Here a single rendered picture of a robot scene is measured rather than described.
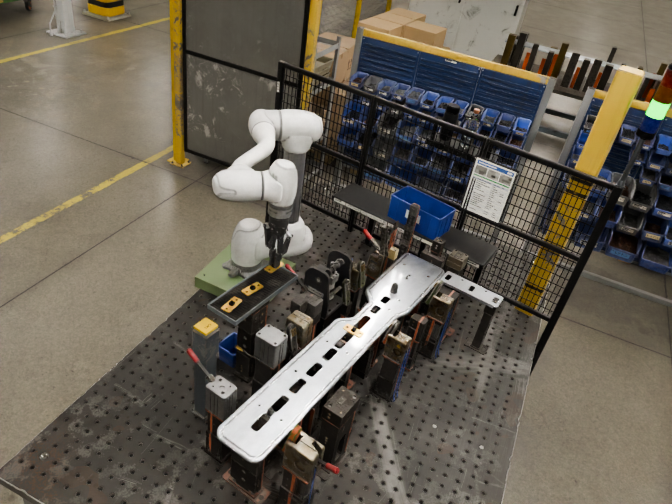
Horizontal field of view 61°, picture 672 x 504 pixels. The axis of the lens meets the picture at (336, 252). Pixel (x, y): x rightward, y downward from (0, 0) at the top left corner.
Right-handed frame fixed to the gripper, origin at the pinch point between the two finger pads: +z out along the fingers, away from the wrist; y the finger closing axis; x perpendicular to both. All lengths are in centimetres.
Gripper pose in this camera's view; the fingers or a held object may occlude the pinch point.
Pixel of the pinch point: (275, 258)
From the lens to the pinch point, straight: 221.0
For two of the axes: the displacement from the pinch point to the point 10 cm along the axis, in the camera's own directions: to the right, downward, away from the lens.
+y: 8.2, 4.2, -3.9
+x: 5.5, -4.1, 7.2
